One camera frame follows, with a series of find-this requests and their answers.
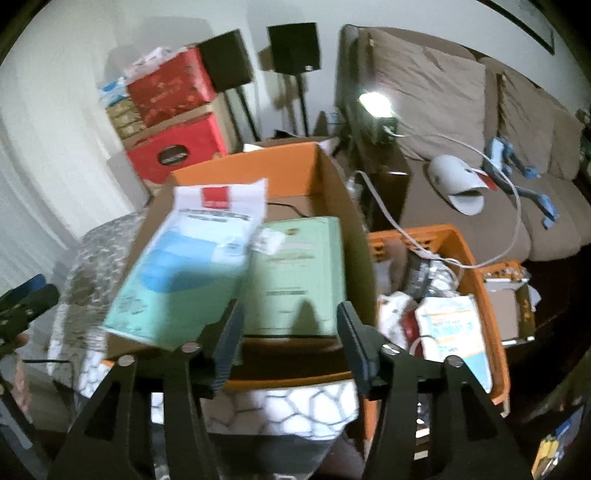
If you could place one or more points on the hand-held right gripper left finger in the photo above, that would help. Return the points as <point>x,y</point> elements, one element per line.
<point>231,344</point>

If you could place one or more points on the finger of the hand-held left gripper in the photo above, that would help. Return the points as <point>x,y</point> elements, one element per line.
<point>31,285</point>
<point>32,303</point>

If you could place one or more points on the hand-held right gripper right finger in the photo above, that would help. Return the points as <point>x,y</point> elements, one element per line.
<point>353,344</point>

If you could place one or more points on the pale green box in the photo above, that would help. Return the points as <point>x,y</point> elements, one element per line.
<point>295,277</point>

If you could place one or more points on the face mask packet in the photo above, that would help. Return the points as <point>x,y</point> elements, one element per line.
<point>184,258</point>

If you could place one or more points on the orange cardboard box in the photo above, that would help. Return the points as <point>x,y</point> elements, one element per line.
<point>341,198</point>

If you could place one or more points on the person's left hand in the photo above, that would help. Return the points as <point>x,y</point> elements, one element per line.
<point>23,383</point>

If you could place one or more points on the white red plastic bag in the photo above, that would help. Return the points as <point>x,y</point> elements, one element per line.
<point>397,318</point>

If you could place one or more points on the white curtain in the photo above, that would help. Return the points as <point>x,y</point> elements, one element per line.
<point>37,194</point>

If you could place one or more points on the white blue packet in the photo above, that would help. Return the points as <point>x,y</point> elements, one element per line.
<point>452,332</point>

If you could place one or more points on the silver foil packet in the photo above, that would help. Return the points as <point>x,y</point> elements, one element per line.
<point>434,277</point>

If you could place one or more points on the orange plastic crate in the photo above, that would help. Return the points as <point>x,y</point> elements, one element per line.
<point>471,249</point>

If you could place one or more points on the small open cardboard box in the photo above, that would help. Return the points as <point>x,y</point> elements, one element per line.
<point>505,309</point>

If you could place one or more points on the brown sofa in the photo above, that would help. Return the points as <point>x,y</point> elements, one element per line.
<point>461,230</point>

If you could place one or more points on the red gift bag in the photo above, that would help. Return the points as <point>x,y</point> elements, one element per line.
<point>194,138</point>

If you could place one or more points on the blue tissue pack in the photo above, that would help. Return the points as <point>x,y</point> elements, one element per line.
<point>113,90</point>

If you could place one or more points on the yellow blue packet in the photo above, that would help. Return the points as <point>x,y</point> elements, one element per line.
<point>556,443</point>

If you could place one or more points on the black speaker stand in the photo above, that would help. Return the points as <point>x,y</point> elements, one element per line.
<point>301,104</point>
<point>247,115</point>

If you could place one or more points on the grey blue plastic tool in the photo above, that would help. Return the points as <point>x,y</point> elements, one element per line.
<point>531,191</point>

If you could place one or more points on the bright lamp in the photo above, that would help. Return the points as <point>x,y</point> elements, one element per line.
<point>371,104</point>

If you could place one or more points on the red floral gift box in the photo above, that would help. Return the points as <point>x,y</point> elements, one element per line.
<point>171,87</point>

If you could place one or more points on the pink white tissue pack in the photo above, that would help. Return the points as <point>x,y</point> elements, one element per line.
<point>154,57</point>

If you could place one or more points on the large brown sofa pillow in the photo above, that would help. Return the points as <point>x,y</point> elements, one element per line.
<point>429,92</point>

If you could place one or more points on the black speaker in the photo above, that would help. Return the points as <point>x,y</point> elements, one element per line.
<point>226,62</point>
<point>293,48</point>

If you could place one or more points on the framed wall painting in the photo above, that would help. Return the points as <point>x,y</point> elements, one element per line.
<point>531,18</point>

